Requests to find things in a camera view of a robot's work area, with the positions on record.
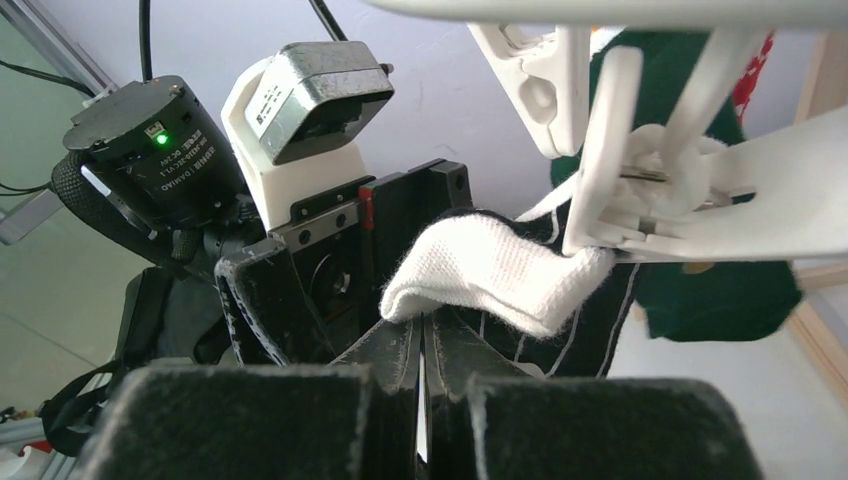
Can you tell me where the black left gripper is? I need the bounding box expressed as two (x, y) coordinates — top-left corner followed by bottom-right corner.
(214, 159), (473, 366)

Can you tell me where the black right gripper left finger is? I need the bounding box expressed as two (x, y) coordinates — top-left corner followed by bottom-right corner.
(73, 321), (421, 479)

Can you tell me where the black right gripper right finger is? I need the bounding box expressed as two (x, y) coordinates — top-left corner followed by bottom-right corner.
(423, 309), (763, 479)

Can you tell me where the black white striped sock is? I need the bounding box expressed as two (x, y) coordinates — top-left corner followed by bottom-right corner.
(379, 210), (640, 378)

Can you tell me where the red white patterned sock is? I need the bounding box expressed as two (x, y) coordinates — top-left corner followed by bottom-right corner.
(731, 30), (775, 124)

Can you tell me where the wooden hanger stand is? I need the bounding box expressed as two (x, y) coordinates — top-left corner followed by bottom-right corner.
(785, 33), (848, 412)

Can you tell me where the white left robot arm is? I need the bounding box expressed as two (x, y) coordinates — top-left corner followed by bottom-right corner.
(40, 76), (468, 461)

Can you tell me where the white plastic clip hanger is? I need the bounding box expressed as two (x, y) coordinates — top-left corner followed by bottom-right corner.
(381, 1), (847, 262)

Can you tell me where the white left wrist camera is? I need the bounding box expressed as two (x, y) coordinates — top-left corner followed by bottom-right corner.
(220, 41), (395, 231)

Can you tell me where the black left camera cable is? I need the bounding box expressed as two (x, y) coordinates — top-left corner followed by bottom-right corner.
(0, 0), (350, 101)

